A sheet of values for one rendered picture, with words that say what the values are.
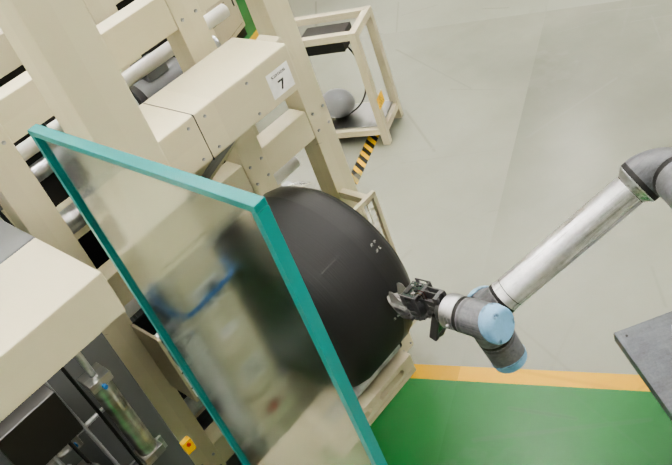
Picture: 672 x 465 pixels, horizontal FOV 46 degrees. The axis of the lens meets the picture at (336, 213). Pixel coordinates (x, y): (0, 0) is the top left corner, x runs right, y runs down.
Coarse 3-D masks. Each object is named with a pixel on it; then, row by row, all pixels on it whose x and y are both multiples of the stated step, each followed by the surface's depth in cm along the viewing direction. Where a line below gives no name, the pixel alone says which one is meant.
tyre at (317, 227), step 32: (288, 192) 222; (320, 192) 221; (288, 224) 211; (320, 224) 211; (352, 224) 212; (320, 256) 205; (352, 256) 208; (384, 256) 212; (320, 288) 203; (352, 288) 206; (384, 288) 211; (352, 320) 205; (384, 320) 212; (352, 352) 210; (384, 352) 219; (352, 384) 225
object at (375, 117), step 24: (336, 24) 487; (360, 24) 465; (312, 48) 482; (336, 48) 476; (360, 48) 464; (360, 72) 474; (384, 72) 504; (336, 96) 507; (336, 120) 521; (360, 120) 511; (384, 120) 495; (384, 144) 504
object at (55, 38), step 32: (0, 0) 147; (32, 0) 147; (64, 0) 151; (32, 32) 148; (64, 32) 153; (96, 32) 157; (32, 64) 157; (64, 64) 154; (96, 64) 159; (64, 96) 157; (96, 96) 160; (128, 96) 166; (64, 128) 169; (96, 128) 162; (128, 128) 167; (160, 160) 175
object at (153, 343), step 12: (132, 324) 245; (144, 324) 248; (144, 336) 242; (156, 336) 238; (156, 348) 242; (156, 360) 252; (168, 360) 242; (168, 372) 252; (180, 372) 245; (180, 384) 252; (192, 396) 251
